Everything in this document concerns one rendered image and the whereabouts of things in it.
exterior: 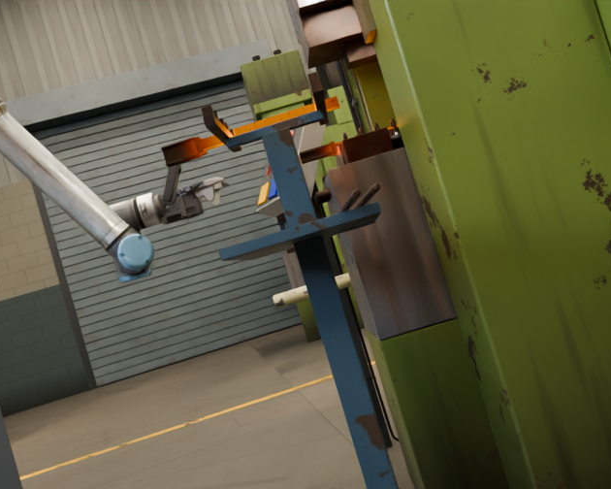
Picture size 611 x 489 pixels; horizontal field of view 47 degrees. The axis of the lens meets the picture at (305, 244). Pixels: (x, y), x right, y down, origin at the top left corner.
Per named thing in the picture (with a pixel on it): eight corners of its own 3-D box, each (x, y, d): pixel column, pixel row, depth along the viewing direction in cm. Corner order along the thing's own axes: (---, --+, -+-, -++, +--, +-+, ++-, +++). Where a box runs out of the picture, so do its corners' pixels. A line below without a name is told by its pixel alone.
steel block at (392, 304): (379, 341, 173) (327, 170, 174) (365, 328, 210) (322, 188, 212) (593, 276, 174) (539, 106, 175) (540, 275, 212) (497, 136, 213)
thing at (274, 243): (221, 260, 125) (218, 249, 125) (252, 260, 165) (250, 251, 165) (381, 211, 123) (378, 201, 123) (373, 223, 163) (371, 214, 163)
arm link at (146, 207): (142, 198, 200) (133, 195, 191) (158, 193, 200) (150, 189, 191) (150, 228, 200) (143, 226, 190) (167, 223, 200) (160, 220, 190)
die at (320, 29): (308, 48, 190) (299, 15, 191) (307, 69, 210) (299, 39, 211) (455, 4, 191) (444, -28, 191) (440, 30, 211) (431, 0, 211)
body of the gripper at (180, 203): (206, 213, 199) (166, 225, 199) (198, 184, 200) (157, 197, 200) (202, 211, 192) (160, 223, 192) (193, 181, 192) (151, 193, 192)
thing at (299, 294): (275, 309, 229) (272, 294, 229) (276, 309, 234) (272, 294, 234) (403, 272, 230) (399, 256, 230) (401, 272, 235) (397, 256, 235)
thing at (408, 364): (434, 525, 171) (379, 341, 173) (410, 478, 209) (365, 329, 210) (651, 458, 172) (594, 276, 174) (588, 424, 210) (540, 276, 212)
